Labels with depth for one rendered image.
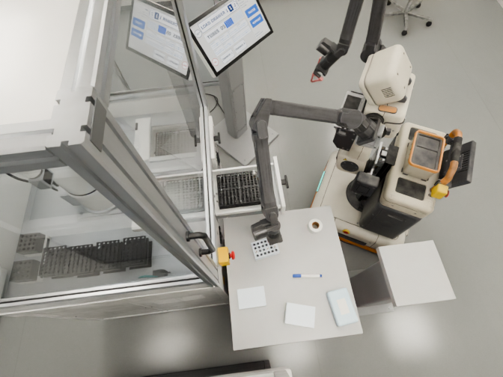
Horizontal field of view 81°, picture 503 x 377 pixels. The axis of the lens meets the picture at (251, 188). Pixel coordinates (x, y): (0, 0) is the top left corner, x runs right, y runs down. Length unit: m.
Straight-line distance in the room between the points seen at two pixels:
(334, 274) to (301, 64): 2.40
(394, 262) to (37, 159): 1.50
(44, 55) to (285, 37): 3.33
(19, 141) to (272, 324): 1.27
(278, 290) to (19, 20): 1.30
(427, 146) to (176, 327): 1.92
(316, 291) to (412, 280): 0.46
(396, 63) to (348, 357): 1.77
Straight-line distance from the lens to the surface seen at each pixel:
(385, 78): 1.33
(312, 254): 1.53
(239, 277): 1.50
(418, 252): 1.70
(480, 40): 4.30
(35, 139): 0.38
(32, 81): 0.48
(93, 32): 0.47
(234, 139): 2.70
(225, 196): 1.48
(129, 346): 2.41
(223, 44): 1.93
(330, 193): 2.21
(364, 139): 1.36
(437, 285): 1.70
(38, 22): 0.58
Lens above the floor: 2.23
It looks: 64 degrees down
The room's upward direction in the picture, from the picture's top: 4 degrees counter-clockwise
